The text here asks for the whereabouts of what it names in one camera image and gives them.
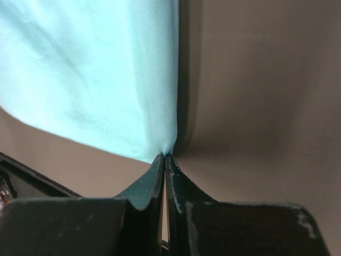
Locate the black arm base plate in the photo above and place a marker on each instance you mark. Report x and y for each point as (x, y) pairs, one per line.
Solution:
(20, 182)

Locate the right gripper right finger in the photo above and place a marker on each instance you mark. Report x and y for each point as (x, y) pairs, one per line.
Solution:
(200, 225)

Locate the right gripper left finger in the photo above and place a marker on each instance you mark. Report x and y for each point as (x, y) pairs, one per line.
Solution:
(129, 223)

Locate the teal t-shirt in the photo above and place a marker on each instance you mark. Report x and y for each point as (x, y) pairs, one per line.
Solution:
(100, 73)

